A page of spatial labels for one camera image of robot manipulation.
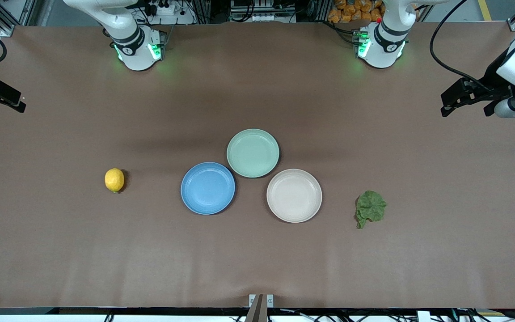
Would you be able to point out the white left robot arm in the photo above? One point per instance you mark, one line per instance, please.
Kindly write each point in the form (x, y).
(385, 36)

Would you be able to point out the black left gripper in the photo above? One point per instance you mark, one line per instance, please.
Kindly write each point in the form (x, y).
(493, 77)

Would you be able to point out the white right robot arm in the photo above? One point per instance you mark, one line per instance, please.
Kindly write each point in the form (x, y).
(128, 27)

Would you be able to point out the yellow lemon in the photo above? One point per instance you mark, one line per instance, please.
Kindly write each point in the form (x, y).
(114, 180)

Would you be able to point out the light green plate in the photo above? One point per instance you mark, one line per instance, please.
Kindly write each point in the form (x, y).
(253, 153)

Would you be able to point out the orange snack bag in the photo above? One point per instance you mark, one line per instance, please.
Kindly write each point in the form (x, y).
(351, 11)

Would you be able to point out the beige plate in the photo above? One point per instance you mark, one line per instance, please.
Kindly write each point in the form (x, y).
(294, 196)

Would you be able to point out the metal table edge bracket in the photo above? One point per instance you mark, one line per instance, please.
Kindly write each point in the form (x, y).
(260, 302)

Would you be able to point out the white power strip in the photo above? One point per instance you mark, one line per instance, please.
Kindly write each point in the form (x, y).
(166, 8)

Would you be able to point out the blue plate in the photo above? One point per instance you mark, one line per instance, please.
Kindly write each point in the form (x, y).
(208, 188)

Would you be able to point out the green lettuce leaf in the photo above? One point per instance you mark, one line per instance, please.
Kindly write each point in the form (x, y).
(370, 208)

